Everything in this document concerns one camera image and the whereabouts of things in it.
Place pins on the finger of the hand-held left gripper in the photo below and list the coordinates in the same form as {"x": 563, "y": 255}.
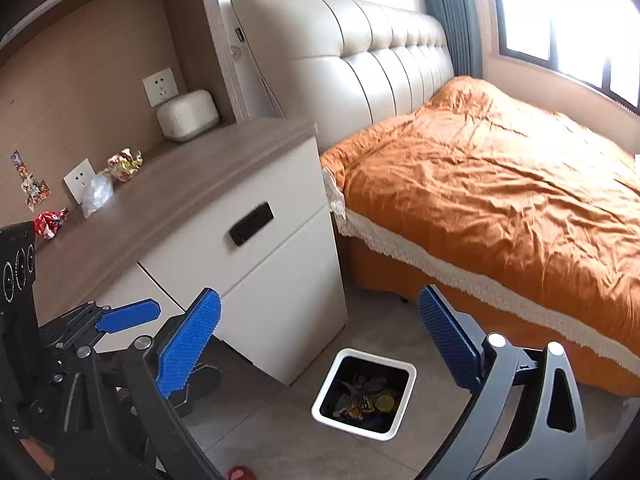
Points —
{"x": 200, "y": 380}
{"x": 127, "y": 316}

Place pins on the dark framed window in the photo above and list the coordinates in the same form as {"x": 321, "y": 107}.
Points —
{"x": 565, "y": 10}

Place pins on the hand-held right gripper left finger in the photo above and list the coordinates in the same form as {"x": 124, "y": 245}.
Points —
{"x": 190, "y": 345}

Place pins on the plain white drawer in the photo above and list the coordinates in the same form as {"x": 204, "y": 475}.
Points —
{"x": 295, "y": 320}

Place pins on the bed with orange cover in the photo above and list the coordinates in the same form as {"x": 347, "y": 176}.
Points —
{"x": 475, "y": 185}

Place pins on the crumpled red yellow wrapper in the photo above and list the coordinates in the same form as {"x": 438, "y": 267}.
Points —
{"x": 125, "y": 165}

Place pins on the wood desk with shelf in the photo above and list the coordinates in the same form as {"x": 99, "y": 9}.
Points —
{"x": 210, "y": 35}

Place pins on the white square waste bin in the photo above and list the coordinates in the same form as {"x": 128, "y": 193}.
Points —
{"x": 325, "y": 395}

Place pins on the cream padded headboard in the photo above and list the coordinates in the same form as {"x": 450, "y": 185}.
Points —
{"x": 340, "y": 70}

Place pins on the crumpled clear plastic bag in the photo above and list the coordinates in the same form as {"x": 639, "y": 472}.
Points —
{"x": 96, "y": 195}

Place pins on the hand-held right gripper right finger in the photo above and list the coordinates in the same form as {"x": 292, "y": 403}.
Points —
{"x": 447, "y": 340}

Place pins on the white wall socket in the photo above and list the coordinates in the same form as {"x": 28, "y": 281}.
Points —
{"x": 80, "y": 182}
{"x": 160, "y": 87}

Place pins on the red slipper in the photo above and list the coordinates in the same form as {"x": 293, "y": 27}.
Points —
{"x": 241, "y": 474}

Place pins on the cartoon wall stickers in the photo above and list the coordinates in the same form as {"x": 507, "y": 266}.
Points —
{"x": 32, "y": 185}

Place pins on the blue grey curtain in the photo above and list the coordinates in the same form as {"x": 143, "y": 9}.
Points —
{"x": 450, "y": 10}

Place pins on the red snack wrapper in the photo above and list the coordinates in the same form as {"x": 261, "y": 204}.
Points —
{"x": 49, "y": 222}

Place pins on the white desk drawer cabinet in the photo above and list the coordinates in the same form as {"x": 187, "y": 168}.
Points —
{"x": 200, "y": 240}

